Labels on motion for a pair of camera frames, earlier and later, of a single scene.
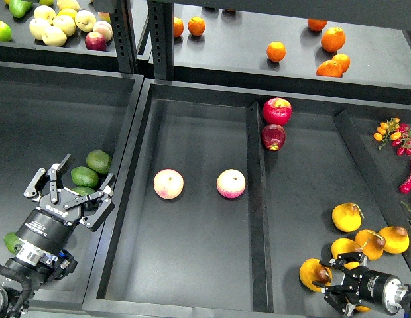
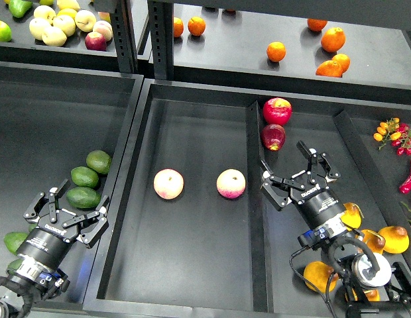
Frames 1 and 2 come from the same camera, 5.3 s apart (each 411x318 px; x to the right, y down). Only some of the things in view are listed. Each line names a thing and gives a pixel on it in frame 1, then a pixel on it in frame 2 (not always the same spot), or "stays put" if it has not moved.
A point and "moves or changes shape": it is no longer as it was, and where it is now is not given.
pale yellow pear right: x=85 y=20 stays put
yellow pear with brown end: x=311 y=270 moves or changes shape
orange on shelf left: x=178 y=26 stays put
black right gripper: x=370 y=287 to x=316 y=203
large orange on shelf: x=333 y=39 stays put
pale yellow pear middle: x=66 y=24 stays put
